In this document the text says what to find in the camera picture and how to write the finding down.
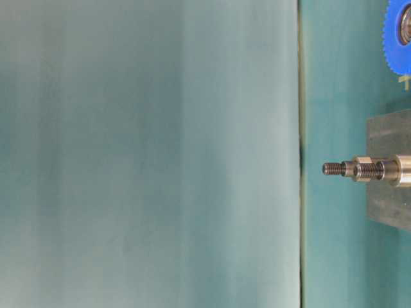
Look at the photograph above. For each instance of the grey metal base plate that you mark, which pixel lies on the grey metal base plate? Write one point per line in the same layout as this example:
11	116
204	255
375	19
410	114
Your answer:
388	135

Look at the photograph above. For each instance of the front threaded steel shaft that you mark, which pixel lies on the front threaded steel shaft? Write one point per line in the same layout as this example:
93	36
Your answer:
394	170

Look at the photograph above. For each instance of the large blue plastic gear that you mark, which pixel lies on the large blue plastic gear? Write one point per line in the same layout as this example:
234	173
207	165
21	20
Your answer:
396	36

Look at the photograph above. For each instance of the threaded steel shaft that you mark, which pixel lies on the threaded steel shaft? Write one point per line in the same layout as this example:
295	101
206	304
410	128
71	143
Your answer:
394	170
346	168

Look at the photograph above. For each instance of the rear threaded steel shaft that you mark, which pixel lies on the rear threaded steel shaft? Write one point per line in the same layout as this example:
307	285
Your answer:
346	168

